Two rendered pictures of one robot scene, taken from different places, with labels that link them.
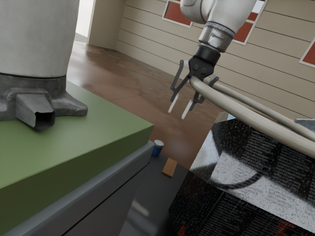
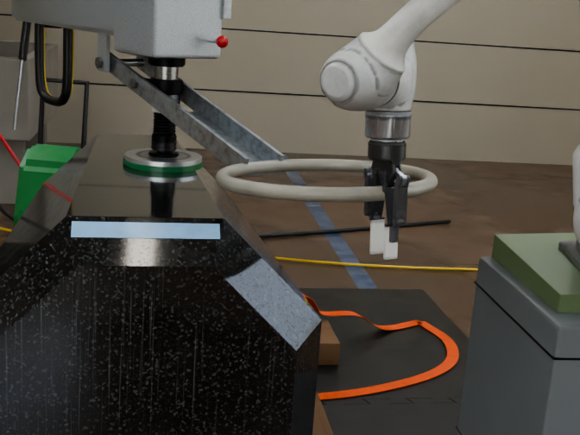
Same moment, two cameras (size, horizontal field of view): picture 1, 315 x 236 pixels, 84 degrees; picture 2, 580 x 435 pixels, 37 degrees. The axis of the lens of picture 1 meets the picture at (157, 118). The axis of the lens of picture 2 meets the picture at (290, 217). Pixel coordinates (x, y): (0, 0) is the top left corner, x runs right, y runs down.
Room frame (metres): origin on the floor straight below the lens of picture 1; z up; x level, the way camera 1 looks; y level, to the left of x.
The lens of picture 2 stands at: (1.59, 1.31, 1.31)
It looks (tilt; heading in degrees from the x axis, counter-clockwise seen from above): 14 degrees down; 240
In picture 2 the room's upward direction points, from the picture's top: 4 degrees clockwise
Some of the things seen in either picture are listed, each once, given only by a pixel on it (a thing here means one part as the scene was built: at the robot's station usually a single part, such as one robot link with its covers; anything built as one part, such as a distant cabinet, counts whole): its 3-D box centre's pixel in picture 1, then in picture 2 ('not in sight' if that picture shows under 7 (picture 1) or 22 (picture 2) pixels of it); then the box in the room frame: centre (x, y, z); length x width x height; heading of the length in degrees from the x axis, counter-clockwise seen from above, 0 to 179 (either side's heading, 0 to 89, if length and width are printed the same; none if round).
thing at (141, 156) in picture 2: not in sight; (163, 157); (0.71, -0.93, 0.84); 0.21 x 0.21 x 0.01
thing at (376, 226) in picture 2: (187, 109); (376, 236); (0.58, -0.08, 0.84); 0.03 x 0.01 x 0.07; 178
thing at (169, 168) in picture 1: (169, 166); not in sight; (1.37, -0.27, 0.02); 0.25 x 0.10 x 0.01; 170
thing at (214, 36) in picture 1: (214, 39); (387, 125); (0.58, -0.08, 1.07); 0.09 x 0.09 x 0.06
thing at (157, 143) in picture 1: (157, 147); not in sight; (1.51, -0.10, 0.08); 0.10 x 0.10 x 0.13
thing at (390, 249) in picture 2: (173, 102); (390, 242); (0.58, -0.03, 0.84); 0.03 x 0.01 x 0.07; 178
